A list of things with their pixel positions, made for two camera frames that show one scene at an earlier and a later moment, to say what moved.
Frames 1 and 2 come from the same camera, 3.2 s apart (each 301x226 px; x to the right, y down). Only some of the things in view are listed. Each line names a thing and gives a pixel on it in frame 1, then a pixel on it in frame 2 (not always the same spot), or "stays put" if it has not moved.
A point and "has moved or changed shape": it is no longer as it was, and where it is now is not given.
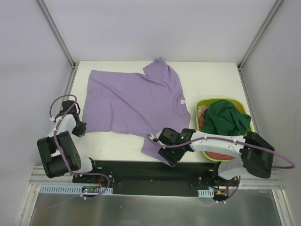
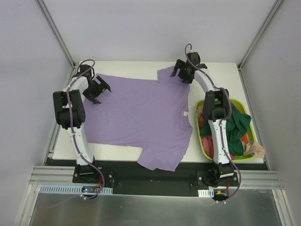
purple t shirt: [144, 104] has moved or changed shape
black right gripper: [170, 156] → [181, 70]
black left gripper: [79, 128] → [94, 89]
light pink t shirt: [200, 109] stays put
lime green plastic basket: [222, 116] stays put
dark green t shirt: [221, 117] stays put
